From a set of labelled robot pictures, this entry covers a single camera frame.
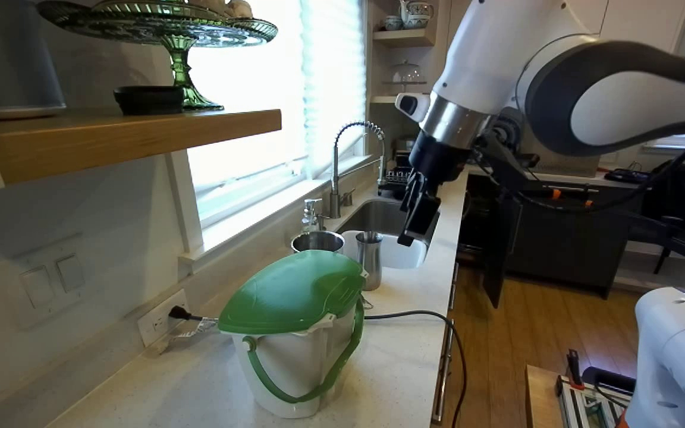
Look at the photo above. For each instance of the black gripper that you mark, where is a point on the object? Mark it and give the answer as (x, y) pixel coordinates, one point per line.
(438, 162)

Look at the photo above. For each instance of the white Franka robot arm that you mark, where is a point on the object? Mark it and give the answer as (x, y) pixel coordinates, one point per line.
(511, 49)

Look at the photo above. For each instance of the white robot base link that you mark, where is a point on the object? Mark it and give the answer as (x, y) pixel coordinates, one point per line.
(677, 357)

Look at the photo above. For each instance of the black dish rack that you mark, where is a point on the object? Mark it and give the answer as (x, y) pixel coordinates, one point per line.
(390, 186)

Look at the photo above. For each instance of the steel kitchen sink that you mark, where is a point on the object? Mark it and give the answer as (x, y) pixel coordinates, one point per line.
(374, 214)

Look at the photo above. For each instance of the white plastic tub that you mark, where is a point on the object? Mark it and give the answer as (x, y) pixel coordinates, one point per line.
(398, 255)

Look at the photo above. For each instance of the tall steel cup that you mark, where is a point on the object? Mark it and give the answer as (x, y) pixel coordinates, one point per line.
(370, 263)

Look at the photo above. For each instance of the chrome gooseneck faucet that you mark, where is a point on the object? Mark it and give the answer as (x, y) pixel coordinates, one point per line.
(337, 169)

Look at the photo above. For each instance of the steel cooking pot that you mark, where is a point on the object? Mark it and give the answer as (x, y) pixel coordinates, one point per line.
(317, 240)

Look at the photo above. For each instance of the clear soap dispenser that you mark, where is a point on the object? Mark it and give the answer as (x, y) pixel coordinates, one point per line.
(313, 218)

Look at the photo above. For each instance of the glassware on shelf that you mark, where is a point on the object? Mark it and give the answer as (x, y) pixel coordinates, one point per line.
(408, 79)

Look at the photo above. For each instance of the dishes on cabinet shelf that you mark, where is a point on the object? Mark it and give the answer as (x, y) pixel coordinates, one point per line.
(405, 16)

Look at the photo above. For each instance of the wooden crate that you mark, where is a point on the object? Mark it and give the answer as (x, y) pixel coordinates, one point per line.
(543, 400)

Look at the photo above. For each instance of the black power plug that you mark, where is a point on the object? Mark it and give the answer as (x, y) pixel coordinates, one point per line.
(182, 315)

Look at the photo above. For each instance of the pile of hand tools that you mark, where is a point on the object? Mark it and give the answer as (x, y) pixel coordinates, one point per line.
(596, 396)

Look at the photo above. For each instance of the black chair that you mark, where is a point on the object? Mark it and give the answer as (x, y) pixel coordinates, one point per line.
(684, 206)

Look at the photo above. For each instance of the small black bowl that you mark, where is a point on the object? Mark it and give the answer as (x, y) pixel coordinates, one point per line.
(149, 99)

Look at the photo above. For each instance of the green glass cake stand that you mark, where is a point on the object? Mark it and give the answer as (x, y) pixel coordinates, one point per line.
(178, 28)

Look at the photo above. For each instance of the grey rounded container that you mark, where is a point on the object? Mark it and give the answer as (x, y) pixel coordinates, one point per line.
(11, 55)

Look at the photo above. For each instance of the white wall outlet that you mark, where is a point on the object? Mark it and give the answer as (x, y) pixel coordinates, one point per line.
(155, 324)

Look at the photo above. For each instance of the wooden wall shelf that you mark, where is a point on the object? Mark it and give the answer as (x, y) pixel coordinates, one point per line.
(120, 138)

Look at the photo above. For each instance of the white light switch plate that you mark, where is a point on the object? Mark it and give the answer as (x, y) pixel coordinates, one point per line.
(49, 282)

